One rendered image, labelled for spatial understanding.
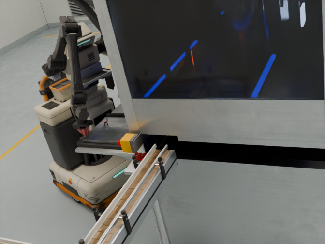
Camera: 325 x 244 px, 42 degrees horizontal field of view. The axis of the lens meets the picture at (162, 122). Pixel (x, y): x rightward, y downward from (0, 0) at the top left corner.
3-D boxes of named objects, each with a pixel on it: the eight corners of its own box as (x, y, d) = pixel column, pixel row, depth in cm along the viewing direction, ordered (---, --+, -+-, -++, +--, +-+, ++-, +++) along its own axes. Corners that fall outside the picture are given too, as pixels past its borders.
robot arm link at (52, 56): (76, 10, 238) (58, 9, 233) (81, 28, 232) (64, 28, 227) (62, 61, 272) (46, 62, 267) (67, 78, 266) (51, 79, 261)
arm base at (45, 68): (56, 59, 280) (40, 67, 273) (58, 53, 273) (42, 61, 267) (63, 70, 279) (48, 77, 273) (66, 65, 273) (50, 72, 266)
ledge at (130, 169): (160, 161, 213) (159, 158, 212) (149, 176, 203) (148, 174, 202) (136, 159, 219) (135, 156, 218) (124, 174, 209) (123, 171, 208)
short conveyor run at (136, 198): (153, 162, 216) (146, 136, 209) (181, 165, 209) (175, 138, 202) (81, 266, 163) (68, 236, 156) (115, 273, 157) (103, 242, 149)
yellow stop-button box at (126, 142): (141, 145, 210) (138, 133, 207) (135, 153, 205) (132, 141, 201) (128, 144, 213) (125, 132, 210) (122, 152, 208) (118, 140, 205)
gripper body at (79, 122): (87, 128, 236) (83, 116, 232) (72, 128, 240) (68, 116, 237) (93, 122, 241) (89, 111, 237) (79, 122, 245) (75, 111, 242)
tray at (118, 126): (155, 123, 244) (155, 118, 243) (135, 148, 224) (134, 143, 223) (107, 121, 259) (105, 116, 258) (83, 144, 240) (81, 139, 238)
